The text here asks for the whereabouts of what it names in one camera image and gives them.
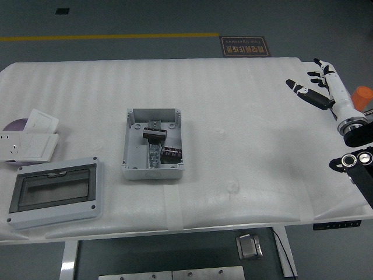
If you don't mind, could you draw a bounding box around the white foam mat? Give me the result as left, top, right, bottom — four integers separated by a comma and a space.
0, 57, 372, 242

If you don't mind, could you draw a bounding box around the open grey junction box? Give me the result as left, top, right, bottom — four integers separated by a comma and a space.
121, 107, 185, 181

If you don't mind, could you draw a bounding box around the black cylindrical battery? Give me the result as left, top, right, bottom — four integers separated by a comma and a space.
159, 145, 183, 163
142, 125, 167, 144

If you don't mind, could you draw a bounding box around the white tilted switch panel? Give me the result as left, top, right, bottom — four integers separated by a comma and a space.
23, 108, 60, 134

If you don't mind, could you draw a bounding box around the perforated metal mounting rail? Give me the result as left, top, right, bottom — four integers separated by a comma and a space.
147, 119, 162, 169

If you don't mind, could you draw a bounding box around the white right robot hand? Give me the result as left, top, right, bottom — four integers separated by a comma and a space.
284, 58, 367, 125

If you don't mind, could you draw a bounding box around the white flat switch panel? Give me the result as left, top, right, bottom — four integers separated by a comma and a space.
17, 132, 60, 163

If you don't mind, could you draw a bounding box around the grey metal plate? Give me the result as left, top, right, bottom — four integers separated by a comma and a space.
98, 270, 173, 280

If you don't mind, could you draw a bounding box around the purple disc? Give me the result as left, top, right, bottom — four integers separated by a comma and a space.
2, 117, 30, 166

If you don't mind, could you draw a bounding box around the silver metal pedal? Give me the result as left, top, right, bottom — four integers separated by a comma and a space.
235, 233, 265, 261

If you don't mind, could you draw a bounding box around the white table leg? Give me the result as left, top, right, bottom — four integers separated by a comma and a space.
59, 240, 79, 280
272, 226, 298, 278

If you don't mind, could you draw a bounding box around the orange cylinder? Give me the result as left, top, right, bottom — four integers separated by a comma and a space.
351, 85, 373, 111

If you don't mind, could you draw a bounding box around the black table control panel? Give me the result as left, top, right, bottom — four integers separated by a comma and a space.
313, 219, 362, 231

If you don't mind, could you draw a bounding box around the white wall socket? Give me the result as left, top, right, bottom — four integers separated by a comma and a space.
0, 131, 29, 161

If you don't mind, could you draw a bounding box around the grey enclosure with tinted window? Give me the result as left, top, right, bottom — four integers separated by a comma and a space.
6, 156, 105, 231

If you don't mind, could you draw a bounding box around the black floor sign orange text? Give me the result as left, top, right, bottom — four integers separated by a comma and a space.
219, 36, 272, 58

